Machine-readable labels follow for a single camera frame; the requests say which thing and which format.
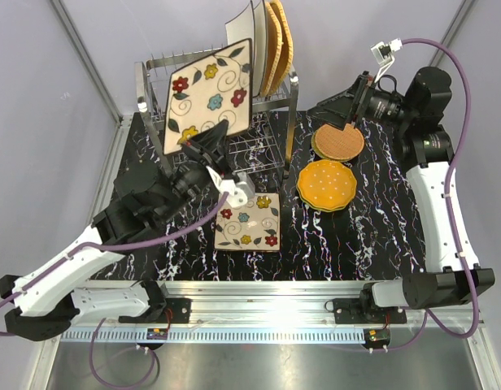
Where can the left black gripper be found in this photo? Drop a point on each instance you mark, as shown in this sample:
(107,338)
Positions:
(215,138)

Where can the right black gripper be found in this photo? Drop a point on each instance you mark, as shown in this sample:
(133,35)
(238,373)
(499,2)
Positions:
(351,104)

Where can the woven orange rattan plate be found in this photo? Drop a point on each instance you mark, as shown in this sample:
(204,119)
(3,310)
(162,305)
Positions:
(338,144)

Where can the orange polka dot plate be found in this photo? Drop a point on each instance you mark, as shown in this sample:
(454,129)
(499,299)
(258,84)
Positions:
(323,169)

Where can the floral square plate dark rim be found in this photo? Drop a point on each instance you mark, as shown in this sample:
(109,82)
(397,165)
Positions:
(253,227)

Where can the green polka dot plate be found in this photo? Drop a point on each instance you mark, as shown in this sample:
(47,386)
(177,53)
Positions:
(327,195)

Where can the grey square plate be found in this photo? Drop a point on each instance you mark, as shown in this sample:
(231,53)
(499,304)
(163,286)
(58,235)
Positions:
(242,26)

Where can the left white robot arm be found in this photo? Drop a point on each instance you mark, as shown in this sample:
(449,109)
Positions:
(51,299)

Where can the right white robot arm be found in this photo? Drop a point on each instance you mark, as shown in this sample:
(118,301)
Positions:
(453,275)

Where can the steel two-tier dish rack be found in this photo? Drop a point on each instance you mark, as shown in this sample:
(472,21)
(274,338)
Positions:
(263,151)

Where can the rear woven yellow basket plate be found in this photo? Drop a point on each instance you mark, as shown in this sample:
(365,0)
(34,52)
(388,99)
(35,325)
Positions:
(287,48)

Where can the woven yellow basket plate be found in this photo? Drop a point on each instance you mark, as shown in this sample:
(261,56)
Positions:
(287,48)
(274,44)

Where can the cream square plate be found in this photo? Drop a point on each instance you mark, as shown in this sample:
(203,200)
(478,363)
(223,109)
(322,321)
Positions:
(261,42)

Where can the black marble pattern mat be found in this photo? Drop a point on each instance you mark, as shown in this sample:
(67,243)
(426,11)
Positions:
(377,237)

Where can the left small control board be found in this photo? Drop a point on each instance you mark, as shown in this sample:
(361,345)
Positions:
(154,333)

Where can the small control board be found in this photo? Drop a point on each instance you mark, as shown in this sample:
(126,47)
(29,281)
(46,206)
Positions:
(377,338)
(154,333)

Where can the right small control board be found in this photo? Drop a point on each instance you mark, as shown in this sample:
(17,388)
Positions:
(377,338)

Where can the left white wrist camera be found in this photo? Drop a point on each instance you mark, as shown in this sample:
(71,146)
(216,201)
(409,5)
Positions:
(239,188)

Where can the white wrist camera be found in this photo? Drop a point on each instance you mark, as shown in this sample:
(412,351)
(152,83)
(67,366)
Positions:
(239,188)
(384,55)

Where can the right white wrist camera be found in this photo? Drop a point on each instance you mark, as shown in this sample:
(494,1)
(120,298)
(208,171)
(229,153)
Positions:
(384,55)

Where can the right aluminium frame post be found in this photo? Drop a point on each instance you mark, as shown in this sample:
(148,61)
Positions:
(457,22)

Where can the aluminium frame post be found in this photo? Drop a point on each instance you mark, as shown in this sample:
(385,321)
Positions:
(84,56)
(457,22)

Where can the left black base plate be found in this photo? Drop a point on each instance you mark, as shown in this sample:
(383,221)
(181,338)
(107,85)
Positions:
(174,310)

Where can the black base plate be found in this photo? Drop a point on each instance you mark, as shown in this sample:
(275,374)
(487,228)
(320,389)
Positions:
(174,310)
(354,311)

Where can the aluminium mounting rail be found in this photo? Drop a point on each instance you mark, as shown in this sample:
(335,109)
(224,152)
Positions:
(276,304)

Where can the left aluminium frame post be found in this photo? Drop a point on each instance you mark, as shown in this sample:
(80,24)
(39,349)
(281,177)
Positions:
(84,56)

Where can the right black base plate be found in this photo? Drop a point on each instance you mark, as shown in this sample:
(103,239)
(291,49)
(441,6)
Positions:
(354,311)

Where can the slotted cable duct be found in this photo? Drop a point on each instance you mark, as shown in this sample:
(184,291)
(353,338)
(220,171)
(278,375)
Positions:
(213,335)

